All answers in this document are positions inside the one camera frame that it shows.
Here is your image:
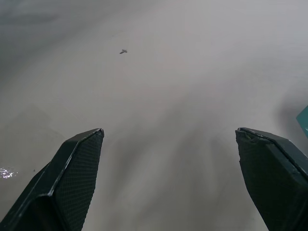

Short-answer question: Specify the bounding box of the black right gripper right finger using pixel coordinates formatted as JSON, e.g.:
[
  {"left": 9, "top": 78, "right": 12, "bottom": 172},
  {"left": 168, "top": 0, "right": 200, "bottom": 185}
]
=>
[{"left": 235, "top": 127, "right": 308, "bottom": 231}]

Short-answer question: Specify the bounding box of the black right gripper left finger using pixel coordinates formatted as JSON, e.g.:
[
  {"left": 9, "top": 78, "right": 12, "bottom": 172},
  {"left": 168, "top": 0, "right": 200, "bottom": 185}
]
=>
[{"left": 0, "top": 128, "right": 104, "bottom": 231}]

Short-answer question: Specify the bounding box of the teal object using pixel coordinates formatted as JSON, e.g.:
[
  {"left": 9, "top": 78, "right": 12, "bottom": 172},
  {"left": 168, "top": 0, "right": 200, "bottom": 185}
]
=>
[{"left": 296, "top": 105, "right": 308, "bottom": 132}]

